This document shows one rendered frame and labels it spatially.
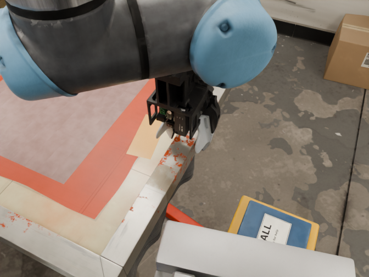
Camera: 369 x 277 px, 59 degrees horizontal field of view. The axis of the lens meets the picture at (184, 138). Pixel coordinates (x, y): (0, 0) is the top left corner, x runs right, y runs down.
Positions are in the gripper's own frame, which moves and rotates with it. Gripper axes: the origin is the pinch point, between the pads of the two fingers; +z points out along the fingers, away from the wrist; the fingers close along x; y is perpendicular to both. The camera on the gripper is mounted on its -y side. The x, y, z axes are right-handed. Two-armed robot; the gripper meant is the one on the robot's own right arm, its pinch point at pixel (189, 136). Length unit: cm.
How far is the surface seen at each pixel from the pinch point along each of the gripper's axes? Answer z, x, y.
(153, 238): 41.9, -7.9, 5.6
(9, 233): -0.9, -15.5, 28.2
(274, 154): 98, 14, -84
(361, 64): 80, 45, -160
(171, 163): -0.9, 0.1, 7.4
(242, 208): 2.8, 13.5, 8.2
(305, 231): 1.1, 23.3, 8.8
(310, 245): 2.8, 24.8, 9.8
